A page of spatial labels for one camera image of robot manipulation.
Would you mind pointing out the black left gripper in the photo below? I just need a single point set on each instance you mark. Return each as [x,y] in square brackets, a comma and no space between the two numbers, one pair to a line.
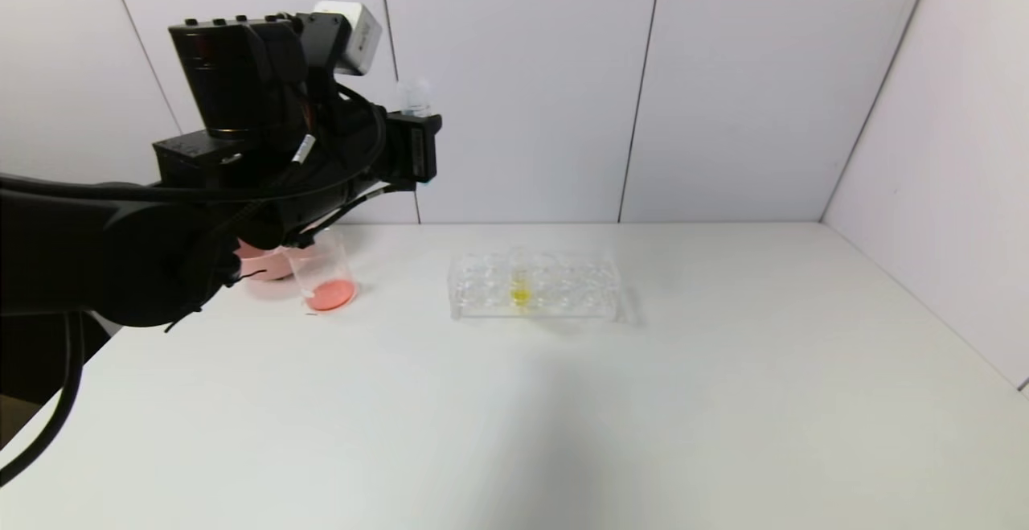
[420,149]

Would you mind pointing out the blue pigment test tube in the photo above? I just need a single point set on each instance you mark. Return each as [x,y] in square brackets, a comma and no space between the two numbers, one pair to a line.
[414,96]

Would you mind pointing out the clear acrylic test tube rack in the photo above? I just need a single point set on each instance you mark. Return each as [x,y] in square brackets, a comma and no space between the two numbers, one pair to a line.
[482,297]

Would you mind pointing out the yellow pigment test tube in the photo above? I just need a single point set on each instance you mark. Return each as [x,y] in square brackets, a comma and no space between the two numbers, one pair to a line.
[520,295]

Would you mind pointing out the clear glass beaker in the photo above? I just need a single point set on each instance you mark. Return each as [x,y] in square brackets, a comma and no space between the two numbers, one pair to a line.
[330,293]

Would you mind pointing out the pink plastic bowl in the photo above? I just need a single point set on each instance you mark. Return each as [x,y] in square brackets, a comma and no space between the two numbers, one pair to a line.
[265,260]

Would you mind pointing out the black background furniture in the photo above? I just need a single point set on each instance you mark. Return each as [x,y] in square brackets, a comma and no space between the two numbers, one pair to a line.
[24,357]

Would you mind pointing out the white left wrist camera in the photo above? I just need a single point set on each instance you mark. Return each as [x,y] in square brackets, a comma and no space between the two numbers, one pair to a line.
[358,35]

